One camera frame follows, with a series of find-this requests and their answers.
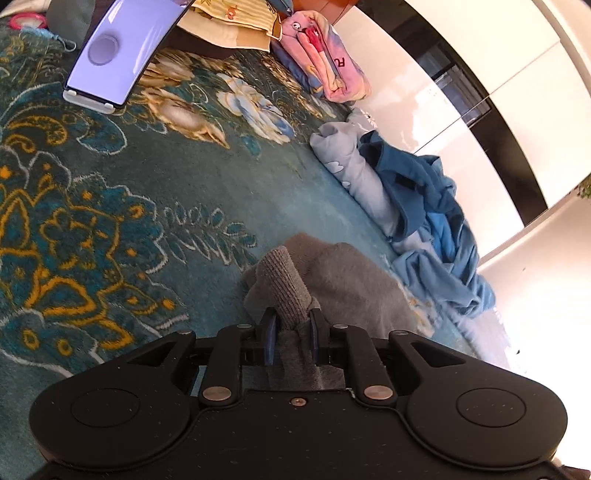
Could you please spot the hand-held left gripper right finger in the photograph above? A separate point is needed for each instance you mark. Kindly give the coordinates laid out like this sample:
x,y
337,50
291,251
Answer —
x,y
315,337

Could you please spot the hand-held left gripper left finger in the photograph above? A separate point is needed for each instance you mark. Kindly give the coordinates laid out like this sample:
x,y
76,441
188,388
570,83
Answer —
x,y
268,339

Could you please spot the grey knit sweater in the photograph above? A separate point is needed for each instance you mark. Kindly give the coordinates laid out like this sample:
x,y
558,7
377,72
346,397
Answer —
x,y
351,286

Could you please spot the light blue garment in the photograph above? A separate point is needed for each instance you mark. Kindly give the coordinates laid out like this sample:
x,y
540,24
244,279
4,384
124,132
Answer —
x,y
443,272

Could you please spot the light blue floral quilt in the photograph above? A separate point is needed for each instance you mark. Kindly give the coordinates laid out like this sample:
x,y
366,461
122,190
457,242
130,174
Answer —
x,y
355,180

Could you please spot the teal floral blanket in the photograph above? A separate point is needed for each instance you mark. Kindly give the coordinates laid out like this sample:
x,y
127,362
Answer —
x,y
184,194

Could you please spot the dark blue garment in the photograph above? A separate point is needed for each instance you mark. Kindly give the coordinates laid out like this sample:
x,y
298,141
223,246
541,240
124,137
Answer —
x,y
415,184

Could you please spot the pink folded blanket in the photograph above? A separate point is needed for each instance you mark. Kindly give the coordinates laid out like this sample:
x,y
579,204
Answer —
x,y
323,55

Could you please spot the white wardrobe with black band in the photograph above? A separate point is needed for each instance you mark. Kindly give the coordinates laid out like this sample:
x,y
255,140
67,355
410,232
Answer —
x,y
508,115

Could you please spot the white phone stand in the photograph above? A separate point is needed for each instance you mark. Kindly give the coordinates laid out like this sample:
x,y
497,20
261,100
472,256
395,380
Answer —
x,y
87,100

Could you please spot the yellow folded cloth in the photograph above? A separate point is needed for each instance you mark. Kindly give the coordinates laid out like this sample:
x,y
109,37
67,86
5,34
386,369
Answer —
x,y
221,34

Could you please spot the yellow striped pillow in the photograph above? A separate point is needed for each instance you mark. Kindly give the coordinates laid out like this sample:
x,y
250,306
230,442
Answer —
x,y
240,16

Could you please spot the orange wooden bed headboard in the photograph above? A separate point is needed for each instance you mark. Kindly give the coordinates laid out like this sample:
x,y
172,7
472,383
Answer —
x,y
337,8

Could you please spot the blue pillow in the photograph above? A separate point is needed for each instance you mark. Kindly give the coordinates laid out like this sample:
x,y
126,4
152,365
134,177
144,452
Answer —
x,y
279,5

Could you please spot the light blue knit cloth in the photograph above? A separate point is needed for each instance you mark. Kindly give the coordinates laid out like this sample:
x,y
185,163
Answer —
x,y
51,34

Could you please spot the grey cloth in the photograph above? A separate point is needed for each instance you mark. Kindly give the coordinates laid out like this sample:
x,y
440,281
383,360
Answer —
x,y
69,18

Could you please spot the pink round container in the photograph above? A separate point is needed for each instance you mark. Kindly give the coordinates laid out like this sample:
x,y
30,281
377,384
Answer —
x,y
27,21

